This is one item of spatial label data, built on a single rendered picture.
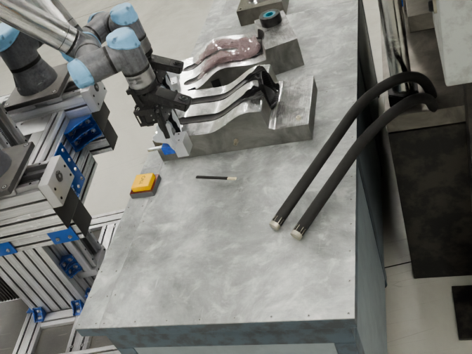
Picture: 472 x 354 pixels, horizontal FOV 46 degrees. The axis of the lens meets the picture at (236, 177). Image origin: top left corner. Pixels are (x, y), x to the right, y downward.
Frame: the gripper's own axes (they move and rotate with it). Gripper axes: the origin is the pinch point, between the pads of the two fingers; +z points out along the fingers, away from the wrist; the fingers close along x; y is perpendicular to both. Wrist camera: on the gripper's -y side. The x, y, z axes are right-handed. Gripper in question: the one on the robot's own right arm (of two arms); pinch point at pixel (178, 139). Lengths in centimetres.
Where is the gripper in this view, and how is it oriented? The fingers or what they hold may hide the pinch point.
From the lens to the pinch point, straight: 161.8
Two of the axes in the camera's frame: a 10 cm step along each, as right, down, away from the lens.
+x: -1.6, 6.8, -7.2
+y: -9.4, 1.2, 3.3
